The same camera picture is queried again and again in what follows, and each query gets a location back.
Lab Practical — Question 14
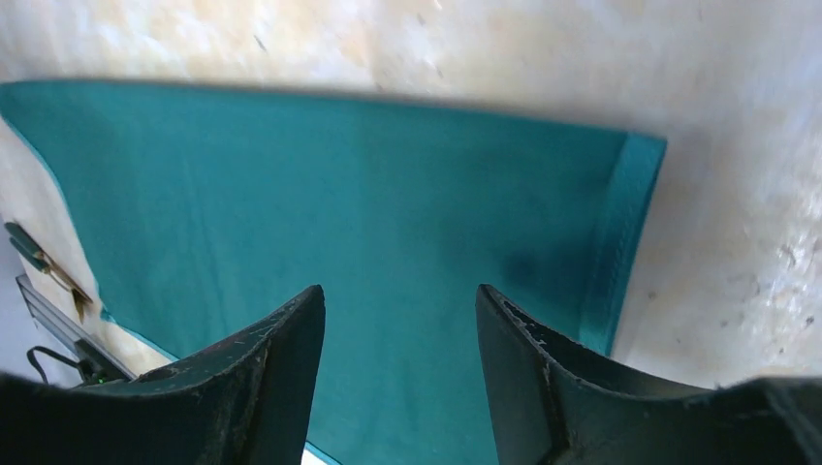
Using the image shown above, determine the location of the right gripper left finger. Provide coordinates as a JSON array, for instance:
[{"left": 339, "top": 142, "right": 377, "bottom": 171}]
[{"left": 1, "top": 285, "right": 326, "bottom": 464}]

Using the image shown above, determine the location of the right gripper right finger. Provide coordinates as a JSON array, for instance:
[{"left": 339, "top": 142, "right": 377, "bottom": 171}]
[{"left": 476, "top": 285, "right": 821, "bottom": 464}]

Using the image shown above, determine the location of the teal cloth napkin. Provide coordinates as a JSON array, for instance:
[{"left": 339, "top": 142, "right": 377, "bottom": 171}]
[{"left": 1, "top": 80, "right": 667, "bottom": 464}]

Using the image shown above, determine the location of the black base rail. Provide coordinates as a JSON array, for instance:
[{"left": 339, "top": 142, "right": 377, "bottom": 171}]
[{"left": 16, "top": 274, "right": 137, "bottom": 387}]

